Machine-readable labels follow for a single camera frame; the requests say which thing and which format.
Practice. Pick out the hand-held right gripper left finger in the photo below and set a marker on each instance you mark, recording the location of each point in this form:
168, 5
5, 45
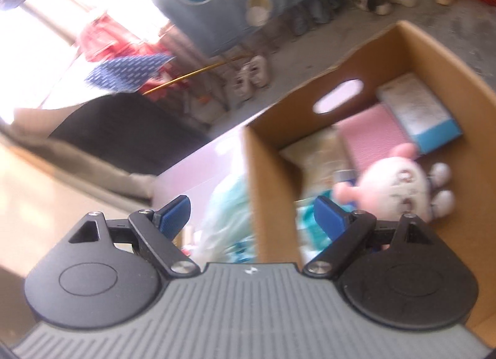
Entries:
172, 219

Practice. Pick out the red hanging clothes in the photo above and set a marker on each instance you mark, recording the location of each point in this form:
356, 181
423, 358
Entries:
112, 39

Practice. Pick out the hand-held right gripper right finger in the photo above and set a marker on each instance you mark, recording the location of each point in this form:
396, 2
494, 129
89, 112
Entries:
329, 219

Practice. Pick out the blue bedsheet with circles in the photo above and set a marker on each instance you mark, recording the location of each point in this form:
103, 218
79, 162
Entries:
217, 13

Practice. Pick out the translucent plastic bag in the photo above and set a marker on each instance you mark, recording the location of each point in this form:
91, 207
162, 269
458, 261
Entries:
228, 207

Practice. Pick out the beige packet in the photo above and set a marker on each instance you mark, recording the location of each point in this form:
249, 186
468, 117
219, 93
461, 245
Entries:
317, 157

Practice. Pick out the blue star print cloth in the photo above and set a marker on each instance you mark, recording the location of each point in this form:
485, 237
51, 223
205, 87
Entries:
128, 70

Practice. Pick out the cardboard box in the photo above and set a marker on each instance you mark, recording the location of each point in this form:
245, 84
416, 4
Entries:
271, 188

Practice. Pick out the yellow broom stick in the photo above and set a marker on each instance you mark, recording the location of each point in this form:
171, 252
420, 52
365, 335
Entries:
186, 76

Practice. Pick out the pink knitted sponge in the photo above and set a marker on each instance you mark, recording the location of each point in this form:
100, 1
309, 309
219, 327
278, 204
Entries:
372, 138

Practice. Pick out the pink plush toy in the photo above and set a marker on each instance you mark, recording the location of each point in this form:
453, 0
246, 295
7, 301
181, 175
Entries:
391, 188

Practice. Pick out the white and blue tissue box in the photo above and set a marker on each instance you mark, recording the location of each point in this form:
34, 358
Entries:
418, 110

